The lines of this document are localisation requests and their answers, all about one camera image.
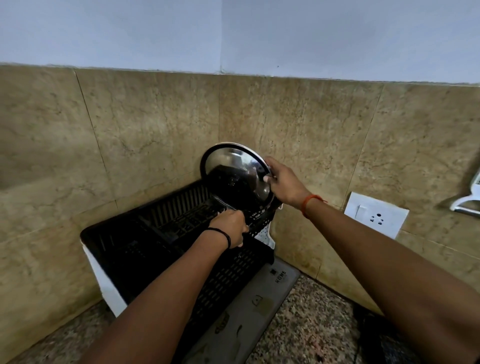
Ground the person's left forearm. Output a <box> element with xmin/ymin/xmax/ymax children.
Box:
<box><xmin>77</xmin><ymin>229</ymin><xmax>230</xmax><ymax>364</ymax></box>

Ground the white drip tray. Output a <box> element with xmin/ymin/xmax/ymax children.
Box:
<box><xmin>82</xmin><ymin>243</ymin><xmax>128</xmax><ymax>318</ymax></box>

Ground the person's left hand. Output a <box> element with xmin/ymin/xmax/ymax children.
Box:
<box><xmin>208</xmin><ymin>209</ymin><xmax>250</xmax><ymax>249</ymax></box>

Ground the steel plate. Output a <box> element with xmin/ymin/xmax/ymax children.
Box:
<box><xmin>200</xmin><ymin>142</ymin><xmax>275</xmax><ymax>212</ymax></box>

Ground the grey printed mat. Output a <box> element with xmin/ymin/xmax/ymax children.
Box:
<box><xmin>181</xmin><ymin>257</ymin><xmax>301</xmax><ymax>364</ymax></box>

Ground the steel utensil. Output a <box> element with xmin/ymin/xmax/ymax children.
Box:
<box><xmin>212</xmin><ymin>196</ymin><xmax>238</xmax><ymax>213</ymax></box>

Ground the orange wrist thread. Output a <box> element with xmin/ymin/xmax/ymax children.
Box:
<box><xmin>301</xmin><ymin>194</ymin><xmax>328</xmax><ymax>219</ymax></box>

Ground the person's right hand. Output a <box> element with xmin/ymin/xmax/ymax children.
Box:
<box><xmin>263</xmin><ymin>156</ymin><xmax>313</xmax><ymax>211</ymax></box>

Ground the white wall hook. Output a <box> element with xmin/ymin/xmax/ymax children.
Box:
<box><xmin>449</xmin><ymin>170</ymin><xmax>480</xmax><ymax>217</ymax></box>

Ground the black wrist thread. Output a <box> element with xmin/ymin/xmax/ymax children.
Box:
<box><xmin>205</xmin><ymin>227</ymin><xmax>232</xmax><ymax>250</ymax></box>

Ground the person's right forearm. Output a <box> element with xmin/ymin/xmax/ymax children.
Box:
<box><xmin>302</xmin><ymin>196</ymin><xmax>480</xmax><ymax>364</ymax></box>

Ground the black plastic dish basket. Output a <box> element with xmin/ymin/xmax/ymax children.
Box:
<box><xmin>80</xmin><ymin>179</ymin><xmax>283</xmax><ymax>364</ymax></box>

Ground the white wall socket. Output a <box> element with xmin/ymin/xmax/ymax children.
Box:
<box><xmin>344</xmin><ymin>191</ymin><xmax>410</xmax><ymax>240</ymax></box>

